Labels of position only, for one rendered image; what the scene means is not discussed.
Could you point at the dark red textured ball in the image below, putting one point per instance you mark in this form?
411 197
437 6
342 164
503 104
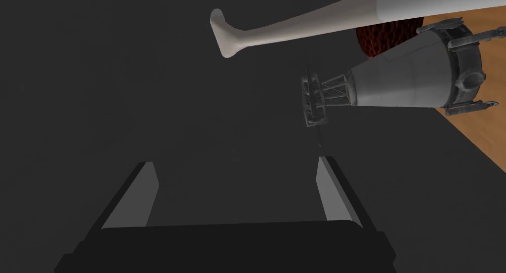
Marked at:
379 38

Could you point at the grey rocket model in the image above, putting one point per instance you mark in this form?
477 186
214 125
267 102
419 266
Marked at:
407 77

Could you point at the white long curved object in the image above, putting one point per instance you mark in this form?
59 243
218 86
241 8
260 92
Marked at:
316 22

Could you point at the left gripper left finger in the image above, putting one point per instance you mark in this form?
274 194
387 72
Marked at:
132 202

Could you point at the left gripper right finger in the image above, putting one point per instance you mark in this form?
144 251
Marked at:
336 194

